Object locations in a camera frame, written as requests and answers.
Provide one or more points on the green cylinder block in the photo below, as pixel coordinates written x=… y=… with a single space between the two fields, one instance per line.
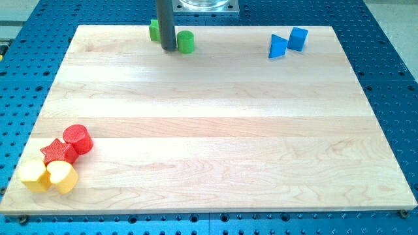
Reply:
x=186 y=43

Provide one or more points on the red cylinder block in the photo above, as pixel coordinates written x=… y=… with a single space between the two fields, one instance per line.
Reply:
x=79 y=137

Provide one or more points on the red star block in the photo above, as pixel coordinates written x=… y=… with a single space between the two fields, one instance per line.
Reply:
x=59 y=151

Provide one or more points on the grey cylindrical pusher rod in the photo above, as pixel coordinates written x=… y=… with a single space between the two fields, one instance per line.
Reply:
x=165 y=17

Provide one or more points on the yellow hexagon block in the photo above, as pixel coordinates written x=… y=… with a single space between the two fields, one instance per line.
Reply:
x=34 y=175

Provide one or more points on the blue triangle block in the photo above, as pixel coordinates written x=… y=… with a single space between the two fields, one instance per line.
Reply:
x=278 y=46

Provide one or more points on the wooden board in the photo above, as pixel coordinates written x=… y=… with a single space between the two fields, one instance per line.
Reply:
x=224 y=129

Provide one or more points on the blue cube block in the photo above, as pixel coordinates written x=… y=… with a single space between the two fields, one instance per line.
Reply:
x=297 y=39

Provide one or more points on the yellow heart block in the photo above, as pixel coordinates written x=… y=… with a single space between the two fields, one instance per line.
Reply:
x=63 y=176

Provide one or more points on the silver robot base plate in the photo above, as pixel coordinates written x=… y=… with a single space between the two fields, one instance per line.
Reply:
x=206 y=7

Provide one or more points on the green star block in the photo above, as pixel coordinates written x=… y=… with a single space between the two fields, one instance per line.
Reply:
x=154 y=30

